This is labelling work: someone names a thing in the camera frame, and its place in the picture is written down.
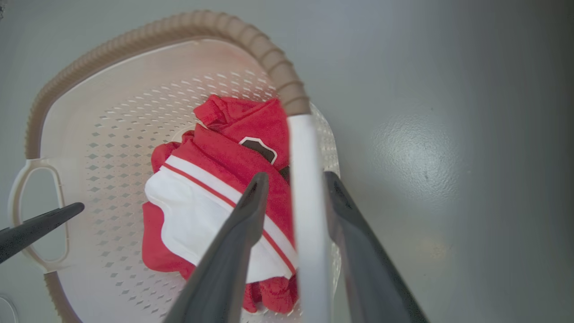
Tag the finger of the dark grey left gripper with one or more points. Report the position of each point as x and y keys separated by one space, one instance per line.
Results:
x=31 y=229

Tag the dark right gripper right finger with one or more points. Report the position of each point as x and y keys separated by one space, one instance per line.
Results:
x=367 y=269

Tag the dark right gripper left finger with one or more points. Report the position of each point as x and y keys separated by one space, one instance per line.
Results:
x=224 y=260

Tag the beige perforated plastic laundry basket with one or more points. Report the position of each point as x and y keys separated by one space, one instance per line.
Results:
x=112 y=112

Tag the red and white garment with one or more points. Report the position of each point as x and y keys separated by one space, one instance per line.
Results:
x=210 y=179

